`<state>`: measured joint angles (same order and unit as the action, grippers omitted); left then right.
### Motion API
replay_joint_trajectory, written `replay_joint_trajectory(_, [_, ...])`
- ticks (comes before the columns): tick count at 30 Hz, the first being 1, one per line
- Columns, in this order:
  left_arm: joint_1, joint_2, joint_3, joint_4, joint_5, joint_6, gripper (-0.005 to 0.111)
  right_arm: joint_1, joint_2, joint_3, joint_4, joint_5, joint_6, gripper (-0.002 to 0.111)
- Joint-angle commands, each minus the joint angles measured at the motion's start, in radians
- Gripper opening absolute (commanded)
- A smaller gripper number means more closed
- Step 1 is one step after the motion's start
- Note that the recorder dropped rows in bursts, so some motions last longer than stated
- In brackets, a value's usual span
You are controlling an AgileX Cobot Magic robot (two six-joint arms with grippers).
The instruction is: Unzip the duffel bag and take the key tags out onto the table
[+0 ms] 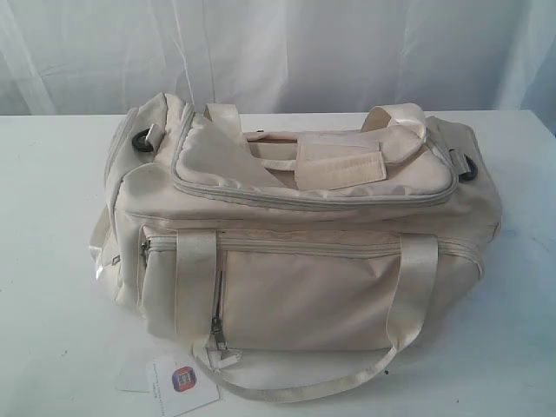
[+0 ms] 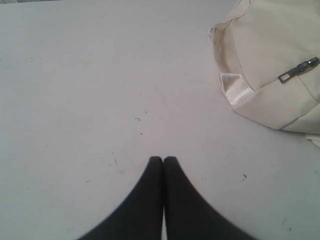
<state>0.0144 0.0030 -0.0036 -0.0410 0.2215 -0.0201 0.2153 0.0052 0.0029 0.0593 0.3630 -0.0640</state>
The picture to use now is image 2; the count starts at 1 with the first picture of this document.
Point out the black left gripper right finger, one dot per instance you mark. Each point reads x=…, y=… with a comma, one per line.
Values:
x=188, y=216

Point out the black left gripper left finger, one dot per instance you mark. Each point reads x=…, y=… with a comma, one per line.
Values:
x=140, y=215

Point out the beige fabric duffel bag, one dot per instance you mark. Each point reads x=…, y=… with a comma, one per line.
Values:
x=267, y=54

